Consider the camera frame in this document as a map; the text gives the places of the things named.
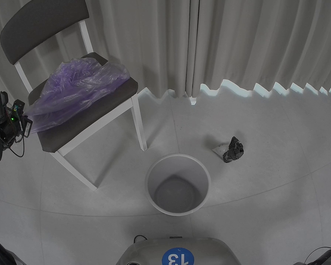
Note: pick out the purple plastic bag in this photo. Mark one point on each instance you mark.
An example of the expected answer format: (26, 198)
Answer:
(80, 90)

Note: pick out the white trash bin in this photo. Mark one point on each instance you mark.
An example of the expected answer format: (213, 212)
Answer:
(160, 171)

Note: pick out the black plastic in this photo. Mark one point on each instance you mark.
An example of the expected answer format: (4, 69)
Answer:
(234, 150)

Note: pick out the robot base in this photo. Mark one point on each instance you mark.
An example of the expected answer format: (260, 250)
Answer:
(146, 251)

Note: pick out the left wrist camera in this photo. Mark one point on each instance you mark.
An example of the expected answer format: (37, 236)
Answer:
(18, 106)

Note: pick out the white paper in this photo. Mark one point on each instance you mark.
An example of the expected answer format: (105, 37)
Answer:
(218, 149)

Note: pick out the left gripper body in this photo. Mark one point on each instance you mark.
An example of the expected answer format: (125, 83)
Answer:
(13, 131)

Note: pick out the white chair dark grey seat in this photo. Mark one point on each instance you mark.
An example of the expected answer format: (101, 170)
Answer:
(44, 12)

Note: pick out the white curtain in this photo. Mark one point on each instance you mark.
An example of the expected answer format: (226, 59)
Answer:
(264, 23)
(140, 23)

